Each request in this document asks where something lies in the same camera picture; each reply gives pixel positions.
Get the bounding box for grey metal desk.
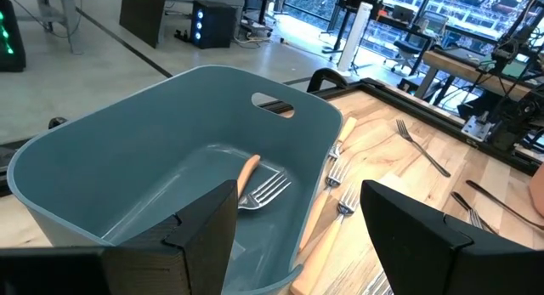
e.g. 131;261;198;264
8;0;82;54

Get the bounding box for black computer green lights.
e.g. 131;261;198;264
0;0;26;73

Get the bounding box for white tower fan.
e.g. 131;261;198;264
337;1;374;73

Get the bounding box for wooden workbench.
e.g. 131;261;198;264
420;48;544;100

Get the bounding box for dark cabinet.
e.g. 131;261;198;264
119;0;167;48

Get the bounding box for black arched cable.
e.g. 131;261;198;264
306;67;350;94

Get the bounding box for black computer blue lights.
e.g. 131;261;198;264
190;0;237;49

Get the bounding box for dark teal plastic bin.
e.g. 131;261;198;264
7;64;344;295

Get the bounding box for black office chair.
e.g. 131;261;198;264
384;12;437;75

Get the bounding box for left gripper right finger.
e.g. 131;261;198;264
360;179;544;295

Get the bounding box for white-handled silver fork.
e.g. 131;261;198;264
468;207;486;229

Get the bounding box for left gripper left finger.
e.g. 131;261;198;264
105;179;239;295

